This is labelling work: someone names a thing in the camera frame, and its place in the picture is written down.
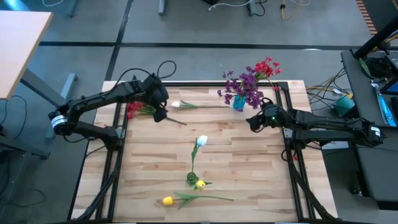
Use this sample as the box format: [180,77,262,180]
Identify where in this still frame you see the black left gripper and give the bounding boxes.
[141,75,170,123]

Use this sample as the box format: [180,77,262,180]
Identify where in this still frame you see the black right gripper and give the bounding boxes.
[247,104,289,133]

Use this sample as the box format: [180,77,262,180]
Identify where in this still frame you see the white artificial tulip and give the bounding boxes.
[170,100,230,110]

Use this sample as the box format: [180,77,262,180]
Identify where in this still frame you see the blue glass vase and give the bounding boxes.
[232,95,247,112]

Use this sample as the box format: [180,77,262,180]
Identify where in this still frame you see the red artificial flower bunch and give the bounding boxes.
[254,57,282,91]
[126,101,188,126]

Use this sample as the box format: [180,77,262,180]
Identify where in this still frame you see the white tulip blue-tinted petals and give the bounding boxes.
[190,134,208,175]

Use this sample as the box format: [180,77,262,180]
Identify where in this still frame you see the yellow artificial tulip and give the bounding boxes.
[162,192,234,210]
[192,179,213,191]

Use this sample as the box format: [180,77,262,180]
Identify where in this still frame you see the green glass vase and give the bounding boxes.
[186,172,199,187]

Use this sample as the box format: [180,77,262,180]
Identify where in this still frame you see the white flat panel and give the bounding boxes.
[322,141,349,151]

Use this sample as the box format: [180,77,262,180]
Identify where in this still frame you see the teal tape roll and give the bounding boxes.
[333,94,357,118]

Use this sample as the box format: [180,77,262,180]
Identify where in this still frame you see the black work desk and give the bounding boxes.
[340,49,398,128]

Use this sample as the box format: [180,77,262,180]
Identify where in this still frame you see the blue package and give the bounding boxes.
[371,82,397,128]

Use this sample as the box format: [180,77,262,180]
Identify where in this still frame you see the grey padded bench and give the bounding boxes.
[351,126,398,203]

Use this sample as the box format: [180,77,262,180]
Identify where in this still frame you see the black desk foot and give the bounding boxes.
[0,133,51,161]

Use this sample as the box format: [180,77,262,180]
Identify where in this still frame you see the black tablet blue screen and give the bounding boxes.
[379,77,398,96]

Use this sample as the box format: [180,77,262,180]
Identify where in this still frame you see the black pole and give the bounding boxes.
[353,17,398,59]

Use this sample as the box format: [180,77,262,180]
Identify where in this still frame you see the light wooden desk top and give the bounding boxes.
[0,11,54,100]

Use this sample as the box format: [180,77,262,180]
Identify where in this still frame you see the black floor mat striped edge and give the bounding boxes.
[355,0,398,35]

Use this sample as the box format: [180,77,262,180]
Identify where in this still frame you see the black aluminium table frame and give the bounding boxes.
[70,80,338,223]

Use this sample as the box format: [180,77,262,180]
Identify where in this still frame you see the tangled cable bundle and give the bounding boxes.
[306,67,354,105]

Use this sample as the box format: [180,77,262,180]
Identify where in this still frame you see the yellow cable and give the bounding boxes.
[280,0,305,21]

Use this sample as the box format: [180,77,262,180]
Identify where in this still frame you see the white cable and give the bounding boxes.
[207,0,254,12]

